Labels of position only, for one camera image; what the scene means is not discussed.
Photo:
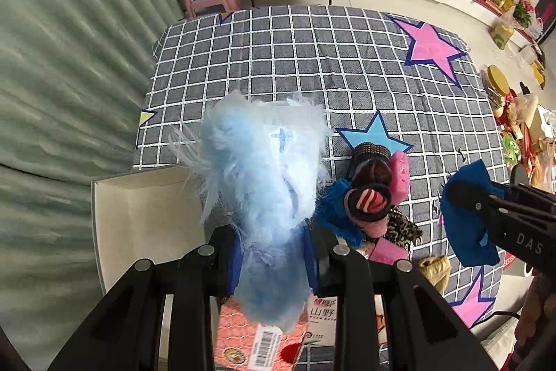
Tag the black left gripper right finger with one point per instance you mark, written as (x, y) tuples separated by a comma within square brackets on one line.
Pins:
[(423, 332)]

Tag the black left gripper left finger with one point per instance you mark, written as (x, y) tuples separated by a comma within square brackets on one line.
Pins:
[(123, 331)]

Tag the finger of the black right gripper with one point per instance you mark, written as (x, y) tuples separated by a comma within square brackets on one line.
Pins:
[(524, 225)]

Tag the cream satin scrunchie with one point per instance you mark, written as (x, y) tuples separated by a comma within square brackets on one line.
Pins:
[(436, 270)]

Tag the pink sponge block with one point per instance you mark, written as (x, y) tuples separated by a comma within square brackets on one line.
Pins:
[(400, 184), (386, 252)]

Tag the leopard print scrunchie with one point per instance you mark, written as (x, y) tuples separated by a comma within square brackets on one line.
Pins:
[(401, 231)]

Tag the red patterned carton box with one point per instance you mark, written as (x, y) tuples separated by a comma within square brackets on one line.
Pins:
[(242, 345)]

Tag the pink sock with navy cuff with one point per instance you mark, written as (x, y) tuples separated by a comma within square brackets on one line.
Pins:
[(369, 199)]

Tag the blue fabric piece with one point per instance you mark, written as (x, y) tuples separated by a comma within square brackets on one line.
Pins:
[(331, 213)]

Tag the light blue fluffy feather ball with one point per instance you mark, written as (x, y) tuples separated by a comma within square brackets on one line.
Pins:
[(261, 162)]

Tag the blue cloth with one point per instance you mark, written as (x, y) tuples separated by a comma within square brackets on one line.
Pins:
[(464, 207)]

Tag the white cardboard storage box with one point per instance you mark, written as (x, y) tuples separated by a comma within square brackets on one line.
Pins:
[(154, 214)]

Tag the jar with yellow lid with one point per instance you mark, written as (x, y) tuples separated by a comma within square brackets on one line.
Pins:
[(495, 85)]

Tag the grey checked star tablecloth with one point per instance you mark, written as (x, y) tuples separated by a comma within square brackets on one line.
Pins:
[(355, 63)]

